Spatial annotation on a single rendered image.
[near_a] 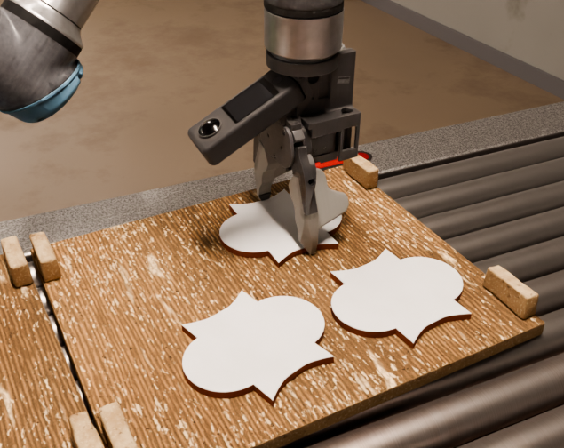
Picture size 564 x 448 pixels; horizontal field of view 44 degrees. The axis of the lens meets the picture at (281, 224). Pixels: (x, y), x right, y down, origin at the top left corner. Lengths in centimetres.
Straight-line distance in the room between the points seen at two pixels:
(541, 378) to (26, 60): 72
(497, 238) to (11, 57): 64
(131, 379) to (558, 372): 38
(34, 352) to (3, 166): 239
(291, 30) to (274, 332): 27
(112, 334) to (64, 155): 240
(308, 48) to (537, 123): 56
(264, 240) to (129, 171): 213
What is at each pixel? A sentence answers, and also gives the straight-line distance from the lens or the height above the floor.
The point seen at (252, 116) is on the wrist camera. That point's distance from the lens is 68.
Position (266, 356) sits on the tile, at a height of 94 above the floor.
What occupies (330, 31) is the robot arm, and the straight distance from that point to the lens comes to 67.
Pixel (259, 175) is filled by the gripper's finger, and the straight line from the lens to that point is 80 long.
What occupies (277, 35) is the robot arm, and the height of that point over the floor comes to 117.
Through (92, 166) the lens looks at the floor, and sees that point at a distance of 293.
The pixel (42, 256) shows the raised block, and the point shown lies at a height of 96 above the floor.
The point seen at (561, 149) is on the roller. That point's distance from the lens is 108.
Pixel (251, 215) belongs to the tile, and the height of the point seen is 95.
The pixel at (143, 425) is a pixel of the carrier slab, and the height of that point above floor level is 94.
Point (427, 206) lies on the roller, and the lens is 89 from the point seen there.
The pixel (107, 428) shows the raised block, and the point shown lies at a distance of 56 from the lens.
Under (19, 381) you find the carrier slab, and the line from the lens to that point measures 66.
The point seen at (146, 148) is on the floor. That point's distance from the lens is 302.
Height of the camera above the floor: 138
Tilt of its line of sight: 34 degrees down
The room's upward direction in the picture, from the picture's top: straight up
